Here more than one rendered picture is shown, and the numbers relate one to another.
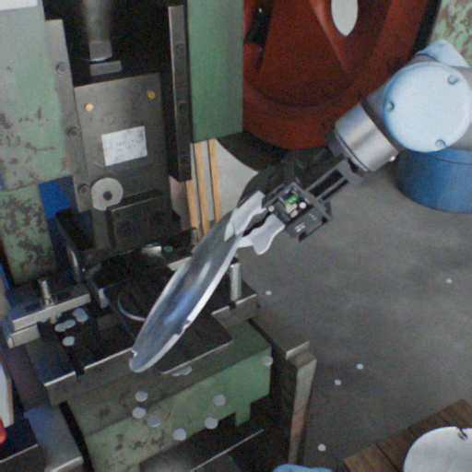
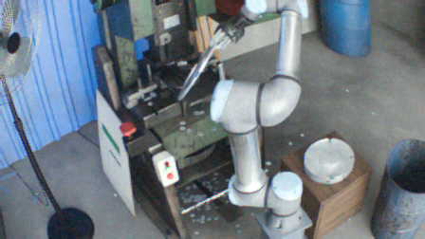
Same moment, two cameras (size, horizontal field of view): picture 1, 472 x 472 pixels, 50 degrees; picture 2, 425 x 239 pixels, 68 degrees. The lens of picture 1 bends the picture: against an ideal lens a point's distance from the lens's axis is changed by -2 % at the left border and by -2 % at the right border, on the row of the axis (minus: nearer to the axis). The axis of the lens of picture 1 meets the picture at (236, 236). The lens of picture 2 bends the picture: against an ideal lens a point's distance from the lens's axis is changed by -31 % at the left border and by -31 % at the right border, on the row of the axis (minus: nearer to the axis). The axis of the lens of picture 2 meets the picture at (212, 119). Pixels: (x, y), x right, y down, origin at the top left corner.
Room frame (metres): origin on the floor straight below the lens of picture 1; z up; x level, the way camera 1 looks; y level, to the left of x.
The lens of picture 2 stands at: (-0.89, -0.09, 1.72)
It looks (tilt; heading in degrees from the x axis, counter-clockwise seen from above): 36 degrees down; 5
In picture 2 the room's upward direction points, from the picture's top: 8 degrees counter-clockwise
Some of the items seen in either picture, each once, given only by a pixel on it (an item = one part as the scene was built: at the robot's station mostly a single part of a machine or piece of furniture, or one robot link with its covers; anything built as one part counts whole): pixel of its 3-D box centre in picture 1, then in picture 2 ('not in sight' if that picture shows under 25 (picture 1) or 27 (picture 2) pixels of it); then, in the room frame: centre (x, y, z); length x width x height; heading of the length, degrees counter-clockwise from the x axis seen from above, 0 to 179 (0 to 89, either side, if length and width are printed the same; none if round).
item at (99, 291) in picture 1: (127, 273); (172, 74); (0.82, 0.22, 0.76); 0.15 x 0.09 x 0.05; 123
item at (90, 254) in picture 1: (118, 228); (168, 54); (0.83, 0.23, 0.86); 0.20 x 0.16 x 0.05; 123
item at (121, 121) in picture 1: (116, 151); (167, 24); (0.79, 0.20, 1.04); 0.17 x 0.15 x 0.30; 33
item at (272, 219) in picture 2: not in sight; (285, 211); (0.16, -0.22, 0.50); 0.15 x 0.15 x 0.10
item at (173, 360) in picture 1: (167, 338); (192, 97); (0.68, 0.13, 0.72); 0.25 x 0.14 x 0.14; 33
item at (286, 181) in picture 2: not in sight; (285, 193); (0.16, -0.21, 0.62); 0.13 x 0.12 x 0.14; 73
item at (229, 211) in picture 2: not in sight; (204, 190); (0.71, 0.15, 0.14); 0.59 x 0.10 x 0.05; 33
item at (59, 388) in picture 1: (131, 303); (174, 89); (0.82, 0.22, 0.68); 0.45 x 0.30 x 0.06; 123
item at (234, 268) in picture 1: (232, 277); (220, 71); (0.81, 0.01, 0.75); 0.03 x 0.03 x 0.10; 33
